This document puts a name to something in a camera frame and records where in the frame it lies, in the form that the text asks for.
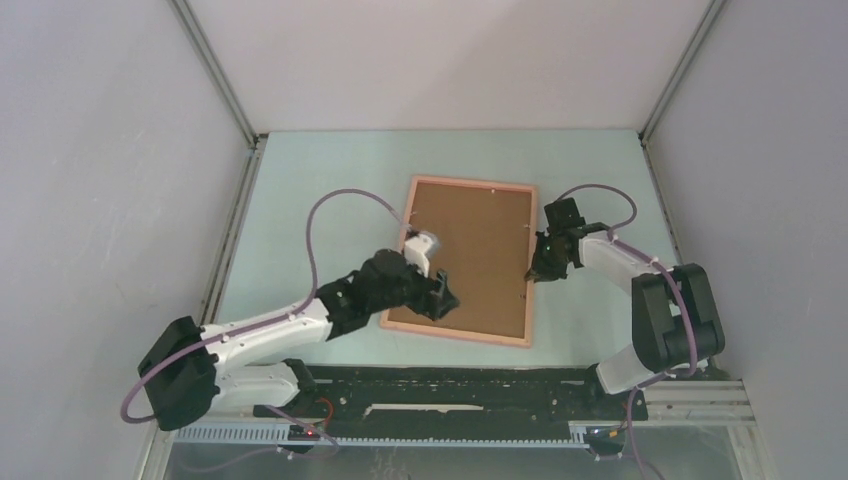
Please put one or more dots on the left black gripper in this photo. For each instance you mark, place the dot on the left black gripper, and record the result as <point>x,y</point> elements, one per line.
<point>441,299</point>

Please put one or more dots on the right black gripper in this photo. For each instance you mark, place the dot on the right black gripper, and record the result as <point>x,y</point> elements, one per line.
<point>541,271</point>

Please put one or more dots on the brown backing board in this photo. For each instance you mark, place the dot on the brown backing board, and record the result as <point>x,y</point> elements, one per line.
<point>484,258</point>

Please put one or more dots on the orange wooden picture frame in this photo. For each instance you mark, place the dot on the orange wooden picture frame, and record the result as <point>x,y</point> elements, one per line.
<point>464,334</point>

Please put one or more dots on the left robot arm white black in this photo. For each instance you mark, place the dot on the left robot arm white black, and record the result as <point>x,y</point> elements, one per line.
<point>192,370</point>

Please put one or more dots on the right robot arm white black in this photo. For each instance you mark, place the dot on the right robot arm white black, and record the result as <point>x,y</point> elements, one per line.
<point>675,323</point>

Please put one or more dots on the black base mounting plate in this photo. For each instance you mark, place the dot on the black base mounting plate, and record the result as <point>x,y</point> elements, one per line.
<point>467,428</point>

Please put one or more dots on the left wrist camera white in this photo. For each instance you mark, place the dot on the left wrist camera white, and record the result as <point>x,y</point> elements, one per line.
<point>418,249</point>

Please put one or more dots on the grey cable duct strip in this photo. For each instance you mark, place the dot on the grey cable duct strip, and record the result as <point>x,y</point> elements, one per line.
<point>292,435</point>

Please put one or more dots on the right aluminium corner post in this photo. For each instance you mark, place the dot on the right aluminium corner post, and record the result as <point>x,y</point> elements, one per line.
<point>703,29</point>

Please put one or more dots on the aluminium corner post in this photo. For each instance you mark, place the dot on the aluminium corner post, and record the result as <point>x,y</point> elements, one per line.
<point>204,50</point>
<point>703,29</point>

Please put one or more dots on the left aluminium corner post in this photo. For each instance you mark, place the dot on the left aluminium corner post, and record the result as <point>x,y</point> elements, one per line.
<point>204,50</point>

